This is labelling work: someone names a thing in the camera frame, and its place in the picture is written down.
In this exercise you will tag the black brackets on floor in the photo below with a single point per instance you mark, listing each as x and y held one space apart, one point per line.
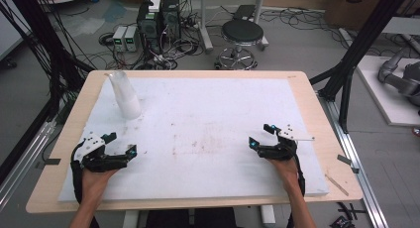
350 214

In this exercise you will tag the light wooden table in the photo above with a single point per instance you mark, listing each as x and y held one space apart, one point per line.
330 122

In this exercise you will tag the black tape strip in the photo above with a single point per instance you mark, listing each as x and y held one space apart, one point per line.
52 161
345 160

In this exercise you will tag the white foam mat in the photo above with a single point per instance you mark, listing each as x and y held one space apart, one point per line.
198 115

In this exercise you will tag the grey bench power supply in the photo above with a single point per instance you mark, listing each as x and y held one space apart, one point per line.
119 38
131 38

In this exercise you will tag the stack of clear plastic cups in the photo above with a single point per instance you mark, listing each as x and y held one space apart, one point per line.
127 100

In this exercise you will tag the white floor platform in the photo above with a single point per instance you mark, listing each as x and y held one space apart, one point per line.
384 99

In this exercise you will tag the aluminium floor rail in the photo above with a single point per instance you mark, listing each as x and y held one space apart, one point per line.
23 162
356 162

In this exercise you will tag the person's right hand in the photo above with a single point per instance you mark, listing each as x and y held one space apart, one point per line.
284 171

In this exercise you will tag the person's dark trousers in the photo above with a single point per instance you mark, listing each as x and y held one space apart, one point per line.
191 218

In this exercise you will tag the white table leg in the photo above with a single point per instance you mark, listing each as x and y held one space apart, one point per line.
267 215
131 219

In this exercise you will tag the black computer tower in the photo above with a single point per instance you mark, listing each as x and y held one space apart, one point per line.
171 20
148 26

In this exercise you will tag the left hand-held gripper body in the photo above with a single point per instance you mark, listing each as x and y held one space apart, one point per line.
99 160

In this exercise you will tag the black flat device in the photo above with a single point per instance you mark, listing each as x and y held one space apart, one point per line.
244 12

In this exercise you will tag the brown cardboard box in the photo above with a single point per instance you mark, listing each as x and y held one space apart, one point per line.
350 6

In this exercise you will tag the black round stool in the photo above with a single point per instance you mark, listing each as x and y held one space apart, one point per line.
242 31

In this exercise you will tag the grey metal stand leg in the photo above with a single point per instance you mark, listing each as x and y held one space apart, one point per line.
205 26
261 16

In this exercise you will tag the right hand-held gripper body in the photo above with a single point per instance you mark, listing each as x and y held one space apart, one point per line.
280 150

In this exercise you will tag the thin wooden stick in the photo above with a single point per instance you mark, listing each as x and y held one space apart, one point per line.
336 185

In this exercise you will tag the small white box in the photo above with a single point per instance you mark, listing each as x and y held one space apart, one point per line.
154 5

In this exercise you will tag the person's left hand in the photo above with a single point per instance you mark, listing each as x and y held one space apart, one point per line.
95 183

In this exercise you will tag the black metal frame post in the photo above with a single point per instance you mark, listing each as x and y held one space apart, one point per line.
36 33
366 33

